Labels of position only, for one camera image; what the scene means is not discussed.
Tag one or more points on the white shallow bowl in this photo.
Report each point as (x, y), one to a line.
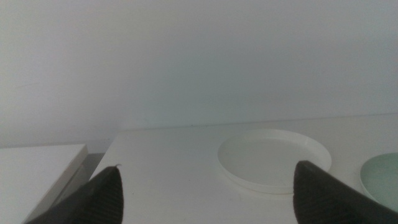
(264, 161)

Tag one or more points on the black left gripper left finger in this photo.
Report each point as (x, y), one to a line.
(96, 202)

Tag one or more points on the white side table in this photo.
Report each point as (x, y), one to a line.
(34, 174)

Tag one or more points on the pale green shallow bowl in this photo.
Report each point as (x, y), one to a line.
(382, 177)

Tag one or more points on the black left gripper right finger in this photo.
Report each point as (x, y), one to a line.
(326, 199)

